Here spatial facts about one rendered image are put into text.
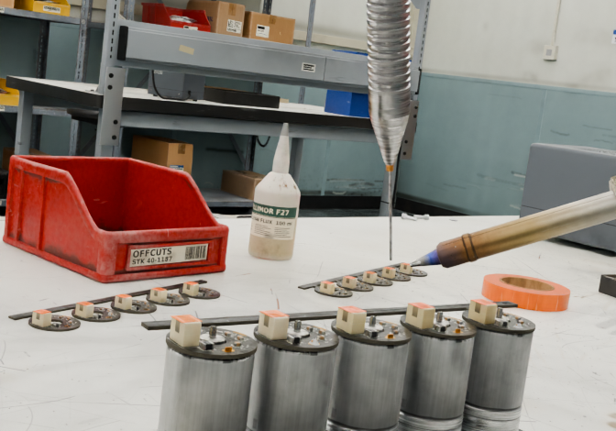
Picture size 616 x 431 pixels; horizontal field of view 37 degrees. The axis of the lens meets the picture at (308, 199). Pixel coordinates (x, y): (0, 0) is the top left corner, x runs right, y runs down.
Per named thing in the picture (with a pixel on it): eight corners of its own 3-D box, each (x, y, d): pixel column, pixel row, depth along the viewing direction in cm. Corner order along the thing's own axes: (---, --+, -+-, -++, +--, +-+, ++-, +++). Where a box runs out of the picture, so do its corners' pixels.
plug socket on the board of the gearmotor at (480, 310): (500, 323, 31) (502, 303, 31) (482, 325, 31) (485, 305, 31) (483, 316, 32) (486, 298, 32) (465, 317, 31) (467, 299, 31)
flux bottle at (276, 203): (238, 252, 68) (253, 118, 67) (265, 248, 71) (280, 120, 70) (275, 262, 67) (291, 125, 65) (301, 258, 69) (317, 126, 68)
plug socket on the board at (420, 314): (439, 328, 30) (442, 307, 29) (419, 329, 29) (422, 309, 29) (422, 321, 30) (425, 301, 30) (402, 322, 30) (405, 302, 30)
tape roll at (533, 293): (488, 284, 68) (489, 269, 68) (570, 300, 66) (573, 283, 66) (475, 300, 63) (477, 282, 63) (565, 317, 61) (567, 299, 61)
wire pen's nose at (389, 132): (362, 167, 25) (361, 115, 24) (380, 152, 26) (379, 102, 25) (399, 174, 24) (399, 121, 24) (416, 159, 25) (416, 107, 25)
